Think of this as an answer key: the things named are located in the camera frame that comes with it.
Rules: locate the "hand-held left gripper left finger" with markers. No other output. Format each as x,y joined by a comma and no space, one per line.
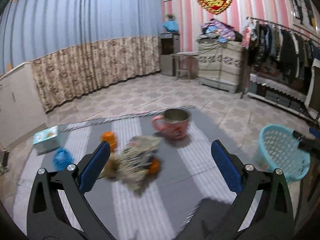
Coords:
95,167

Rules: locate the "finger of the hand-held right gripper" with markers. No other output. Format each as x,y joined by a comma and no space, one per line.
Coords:
303,141
315,132

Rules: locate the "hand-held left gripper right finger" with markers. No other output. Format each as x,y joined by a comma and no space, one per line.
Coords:
226,167

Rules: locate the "teal plastic mesh basket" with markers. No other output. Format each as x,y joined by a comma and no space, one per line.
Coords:
297,172

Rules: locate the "small orange container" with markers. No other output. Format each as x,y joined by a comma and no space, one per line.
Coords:
109,138

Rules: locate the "blue plastic cover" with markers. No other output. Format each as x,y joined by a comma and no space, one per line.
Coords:
62,158

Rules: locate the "toy bundle with orange parts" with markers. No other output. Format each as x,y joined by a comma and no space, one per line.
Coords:
137,160

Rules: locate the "low dark cabinet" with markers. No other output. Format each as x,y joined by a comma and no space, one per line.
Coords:
275,98

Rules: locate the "grey white striped tablecloth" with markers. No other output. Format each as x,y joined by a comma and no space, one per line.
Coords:
175,180

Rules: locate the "teal tissue box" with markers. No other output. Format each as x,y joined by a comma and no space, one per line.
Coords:
46,140

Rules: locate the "white lace cloth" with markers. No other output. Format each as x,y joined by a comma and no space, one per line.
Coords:
275,85

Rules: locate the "pink mug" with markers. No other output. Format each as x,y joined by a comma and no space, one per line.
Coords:
172,130

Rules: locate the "white washing machine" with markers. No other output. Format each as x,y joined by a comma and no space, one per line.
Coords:
217,85

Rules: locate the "row of hanging clothes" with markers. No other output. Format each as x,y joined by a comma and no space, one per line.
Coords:
280,47

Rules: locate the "white cabinet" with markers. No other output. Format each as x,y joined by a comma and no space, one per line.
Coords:
17,105

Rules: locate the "patterned cover cloth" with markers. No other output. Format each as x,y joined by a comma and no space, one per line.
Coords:
220,60

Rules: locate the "metal clothes rack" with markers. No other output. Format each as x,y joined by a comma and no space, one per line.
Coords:
275,24

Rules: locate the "grey water dispenser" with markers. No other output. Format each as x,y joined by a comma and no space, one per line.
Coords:
167,65

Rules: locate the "pink hanging bag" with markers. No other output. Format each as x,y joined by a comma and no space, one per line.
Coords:
246,36

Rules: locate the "small metal table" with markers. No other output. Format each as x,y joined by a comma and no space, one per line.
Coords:
185,53

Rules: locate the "pile of clothes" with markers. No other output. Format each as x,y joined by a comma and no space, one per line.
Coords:
217,31

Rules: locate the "blue floral curtain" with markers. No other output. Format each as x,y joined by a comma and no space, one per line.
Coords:
75,30

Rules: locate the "blue cloth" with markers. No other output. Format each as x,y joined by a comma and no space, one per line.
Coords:
170,26

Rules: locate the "small potted plant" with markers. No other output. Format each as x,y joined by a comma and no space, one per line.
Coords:
170,17

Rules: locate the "black white wall poster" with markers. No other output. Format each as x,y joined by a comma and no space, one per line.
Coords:
300,5

